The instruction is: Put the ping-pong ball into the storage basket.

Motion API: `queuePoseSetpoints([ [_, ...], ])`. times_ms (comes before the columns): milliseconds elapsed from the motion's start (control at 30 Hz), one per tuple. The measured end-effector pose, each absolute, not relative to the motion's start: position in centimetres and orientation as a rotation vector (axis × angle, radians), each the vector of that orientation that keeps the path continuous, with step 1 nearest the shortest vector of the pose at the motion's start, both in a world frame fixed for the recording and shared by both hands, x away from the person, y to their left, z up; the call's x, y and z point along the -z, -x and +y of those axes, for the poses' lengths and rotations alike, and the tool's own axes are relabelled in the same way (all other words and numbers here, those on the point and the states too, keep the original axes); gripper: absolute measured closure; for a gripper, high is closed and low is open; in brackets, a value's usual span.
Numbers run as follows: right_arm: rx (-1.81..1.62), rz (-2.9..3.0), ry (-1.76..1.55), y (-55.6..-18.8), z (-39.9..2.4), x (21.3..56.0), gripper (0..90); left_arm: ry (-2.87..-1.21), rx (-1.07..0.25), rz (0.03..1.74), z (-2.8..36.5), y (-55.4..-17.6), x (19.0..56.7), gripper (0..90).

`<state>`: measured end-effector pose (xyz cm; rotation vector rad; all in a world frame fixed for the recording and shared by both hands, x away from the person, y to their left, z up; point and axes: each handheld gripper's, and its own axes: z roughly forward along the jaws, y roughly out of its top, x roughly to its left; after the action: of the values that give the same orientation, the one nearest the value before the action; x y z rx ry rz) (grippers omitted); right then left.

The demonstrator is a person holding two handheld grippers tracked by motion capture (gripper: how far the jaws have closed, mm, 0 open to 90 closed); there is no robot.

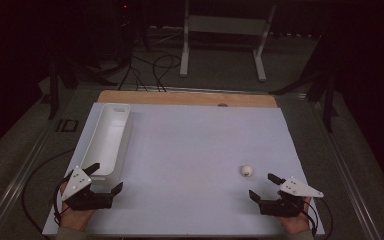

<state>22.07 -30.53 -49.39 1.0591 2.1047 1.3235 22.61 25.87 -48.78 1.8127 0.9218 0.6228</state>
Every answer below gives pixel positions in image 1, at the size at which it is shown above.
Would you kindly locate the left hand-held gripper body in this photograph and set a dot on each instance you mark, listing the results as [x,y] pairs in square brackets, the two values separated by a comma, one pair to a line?
[80,196]

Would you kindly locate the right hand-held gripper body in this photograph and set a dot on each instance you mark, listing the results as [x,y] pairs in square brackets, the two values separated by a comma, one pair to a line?
[286,198]

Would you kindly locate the small white ball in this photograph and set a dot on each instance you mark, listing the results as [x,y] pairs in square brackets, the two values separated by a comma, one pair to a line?
[246,170]

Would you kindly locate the white plastic bin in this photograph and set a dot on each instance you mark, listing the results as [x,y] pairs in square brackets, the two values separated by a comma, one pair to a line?
[108,143]

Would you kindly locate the person's left hand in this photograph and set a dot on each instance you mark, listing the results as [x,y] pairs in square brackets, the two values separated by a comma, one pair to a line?
[75,218]

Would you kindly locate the person's right hand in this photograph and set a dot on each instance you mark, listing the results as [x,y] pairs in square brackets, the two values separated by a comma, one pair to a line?
[295,223]

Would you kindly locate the white board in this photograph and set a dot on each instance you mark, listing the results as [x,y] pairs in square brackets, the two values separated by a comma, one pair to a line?
[193,166]

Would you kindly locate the black tripod stand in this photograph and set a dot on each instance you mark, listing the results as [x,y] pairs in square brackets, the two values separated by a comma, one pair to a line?
[60,80]
[323,83]

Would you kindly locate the small black rectangular frame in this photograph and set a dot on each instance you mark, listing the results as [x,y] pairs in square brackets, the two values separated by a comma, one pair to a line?
[67,125]

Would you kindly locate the metal floor rail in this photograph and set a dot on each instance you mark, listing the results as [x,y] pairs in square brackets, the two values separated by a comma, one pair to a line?
[346,173]
[16,180]

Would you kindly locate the white metal stand frame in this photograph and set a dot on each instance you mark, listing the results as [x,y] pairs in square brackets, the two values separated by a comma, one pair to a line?
[225,26]

